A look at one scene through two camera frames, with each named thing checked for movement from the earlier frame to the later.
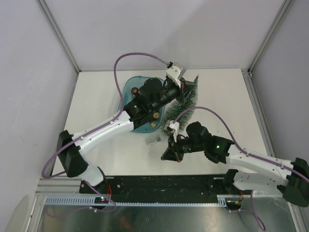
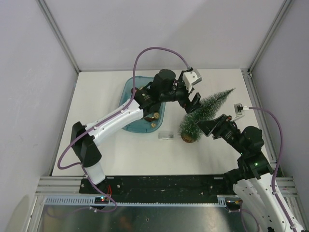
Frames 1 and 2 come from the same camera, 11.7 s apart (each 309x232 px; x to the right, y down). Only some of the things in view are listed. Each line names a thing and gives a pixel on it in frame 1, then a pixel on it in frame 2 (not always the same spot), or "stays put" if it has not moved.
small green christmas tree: x=176 y=107 to x=189 y=127
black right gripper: x=173 y=152 to x=208 y=126
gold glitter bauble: x=156 y=115 stays put
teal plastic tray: x=157 y=125 stays put
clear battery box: x=150 y=141 to x=166 y=135
